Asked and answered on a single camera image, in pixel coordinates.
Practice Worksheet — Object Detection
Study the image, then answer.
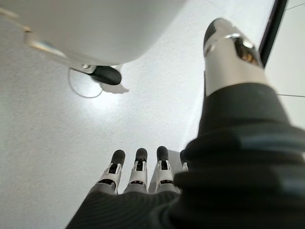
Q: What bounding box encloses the thin grey wire loop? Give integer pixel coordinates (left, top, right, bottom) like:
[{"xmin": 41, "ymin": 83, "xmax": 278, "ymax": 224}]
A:
[{"xmin": 68, "ymin": 67, "xmax": 103, "ymax": 99}]

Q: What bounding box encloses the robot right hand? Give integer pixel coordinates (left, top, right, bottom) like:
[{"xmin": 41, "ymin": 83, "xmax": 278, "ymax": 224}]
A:
[{"xmin": 65, "ymin": 18, "xmax": 305, "ymax": 229}]

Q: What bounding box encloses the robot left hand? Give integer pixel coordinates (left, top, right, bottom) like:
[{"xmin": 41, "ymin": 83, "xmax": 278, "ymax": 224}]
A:
[{"xmin": 23, "ymin": 30, "xmax": 122, "ymax": 86}]

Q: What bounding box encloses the dark door frame strip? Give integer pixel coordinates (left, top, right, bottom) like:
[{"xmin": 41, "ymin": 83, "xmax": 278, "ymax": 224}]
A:
[{"xmin": 258, "ymin": 0, "xmax": 289, "ymax": 69}]

